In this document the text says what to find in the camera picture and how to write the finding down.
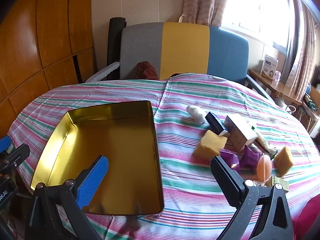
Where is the wooden wardrobe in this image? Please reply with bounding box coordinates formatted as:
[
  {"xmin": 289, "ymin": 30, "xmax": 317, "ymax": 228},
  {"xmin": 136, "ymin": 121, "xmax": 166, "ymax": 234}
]
[{"xmin": 1, "ymin": 0, "xmax": 97, "ymax": 136}]

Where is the purple snack packet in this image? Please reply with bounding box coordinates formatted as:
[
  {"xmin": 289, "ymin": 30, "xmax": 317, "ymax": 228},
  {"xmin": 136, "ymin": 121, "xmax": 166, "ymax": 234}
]
[
  {"xmin": 220, "ymin": 149, "xmax": 240, "ymax": 174},
  {"xmin": 239, "ymin": 145, "xmax": 260, "ymax": 173}
]

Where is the grey yellow blue chair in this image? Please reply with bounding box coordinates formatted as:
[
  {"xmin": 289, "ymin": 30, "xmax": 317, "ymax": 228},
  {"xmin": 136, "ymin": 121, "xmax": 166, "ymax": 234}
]
[{"xmin": 87, "ymin": 22, "xmax": 271, "ymax": 100}]

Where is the dark red cloth bag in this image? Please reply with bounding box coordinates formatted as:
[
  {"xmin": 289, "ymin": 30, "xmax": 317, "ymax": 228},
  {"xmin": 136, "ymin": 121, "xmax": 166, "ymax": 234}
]
[{"xmin": 136, "ymin": 61, "xmax": 159, "ymax": 80}]

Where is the white cardboard box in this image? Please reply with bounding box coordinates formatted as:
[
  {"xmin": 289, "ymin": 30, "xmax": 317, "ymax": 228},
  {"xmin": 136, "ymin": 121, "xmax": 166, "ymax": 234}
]
[{"xmin": 224, "ymin": 114, "xmax": 258, "ymax": 152}]

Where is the green noodle snack packet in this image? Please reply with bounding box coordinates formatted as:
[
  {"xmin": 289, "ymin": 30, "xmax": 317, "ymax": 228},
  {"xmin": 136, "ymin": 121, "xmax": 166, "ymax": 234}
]
[{"xmin": 253, "ymin": 132, "xmax": 278, "ymax": 158}]

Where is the yellow sponge block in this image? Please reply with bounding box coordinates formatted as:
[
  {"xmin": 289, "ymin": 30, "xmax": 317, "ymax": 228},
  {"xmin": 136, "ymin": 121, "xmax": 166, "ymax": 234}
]
[
  {"xmin": 273, "ymin": 146, "xmax": 294, "ymax": 177},
  {"xmin": 193, "ymin": 130, "xmax": 227, "ymax": 160}
]

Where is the white blue product box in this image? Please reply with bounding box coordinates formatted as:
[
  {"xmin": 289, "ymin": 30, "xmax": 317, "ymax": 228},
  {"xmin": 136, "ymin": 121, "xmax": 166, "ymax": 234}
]
[{"xmin": 260, "ymin": 55, "xmax": 278, "ymax": 80}]

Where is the peach silicone cup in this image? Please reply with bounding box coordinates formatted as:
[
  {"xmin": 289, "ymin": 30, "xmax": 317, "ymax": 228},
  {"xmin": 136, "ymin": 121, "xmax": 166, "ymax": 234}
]
[{"xmin": 256, "ymin": 155, "xmax": 272, "ymax": 182}]

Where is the black rolled mat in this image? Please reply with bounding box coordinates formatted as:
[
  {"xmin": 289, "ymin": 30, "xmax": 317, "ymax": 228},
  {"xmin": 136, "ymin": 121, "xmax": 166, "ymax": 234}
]
[{"xmin": 107, "ymin": 17, "xmax": 127, "ymax": 66}]

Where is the wooden side desk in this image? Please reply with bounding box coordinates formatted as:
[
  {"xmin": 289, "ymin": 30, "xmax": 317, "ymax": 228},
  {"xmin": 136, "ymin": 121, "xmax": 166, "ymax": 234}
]
[{"xmin": 248, "ymin": 69, "xmax": 302, "ymax": 106}]

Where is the patterned curtain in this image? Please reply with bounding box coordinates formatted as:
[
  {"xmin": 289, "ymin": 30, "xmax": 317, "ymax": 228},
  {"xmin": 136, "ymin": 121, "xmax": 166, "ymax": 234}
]
[{"xmin": 178, "ymin": 0, "xmax": 227, "ymax": 28}]

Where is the blue Tempo tissue pack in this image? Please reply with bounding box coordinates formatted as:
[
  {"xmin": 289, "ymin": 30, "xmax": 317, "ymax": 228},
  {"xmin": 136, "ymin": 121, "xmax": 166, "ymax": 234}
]
[{"xmin": 205, "ymin": 112, "xmax": 230, "ymax": 138}]

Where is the striped bed sheet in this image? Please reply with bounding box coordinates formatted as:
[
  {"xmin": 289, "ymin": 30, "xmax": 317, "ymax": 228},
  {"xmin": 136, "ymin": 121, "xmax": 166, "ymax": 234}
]
[{"xmin": 8, "ymin": 74, "xmax": 319, "ymax": 239}]

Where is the gold metal tin tray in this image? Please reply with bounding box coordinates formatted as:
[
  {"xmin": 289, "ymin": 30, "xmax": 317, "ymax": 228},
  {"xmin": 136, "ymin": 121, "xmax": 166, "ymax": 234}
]
[{"xmin": 30, "ymin": 100, "xmax": 164, "ymax": 216}]

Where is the green beige small carton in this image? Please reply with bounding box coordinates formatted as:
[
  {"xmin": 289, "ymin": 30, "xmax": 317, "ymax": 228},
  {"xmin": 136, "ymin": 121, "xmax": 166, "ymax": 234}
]
[{"xmin": 265, "ymin": 176, "xmax": 289, "ymax": 193}]

